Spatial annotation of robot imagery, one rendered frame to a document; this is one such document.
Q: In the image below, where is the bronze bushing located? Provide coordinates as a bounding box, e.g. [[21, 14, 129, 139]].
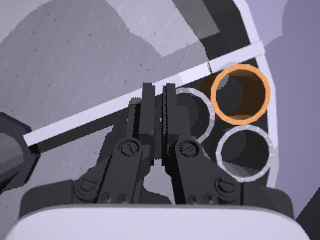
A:
[[199, 64, 271, 125]]

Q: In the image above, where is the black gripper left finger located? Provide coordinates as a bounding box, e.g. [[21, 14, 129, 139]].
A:
[[18, 83, 155, 219]]

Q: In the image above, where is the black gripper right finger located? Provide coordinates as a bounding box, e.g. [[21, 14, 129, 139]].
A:
[[161, 83, 295, 221]]

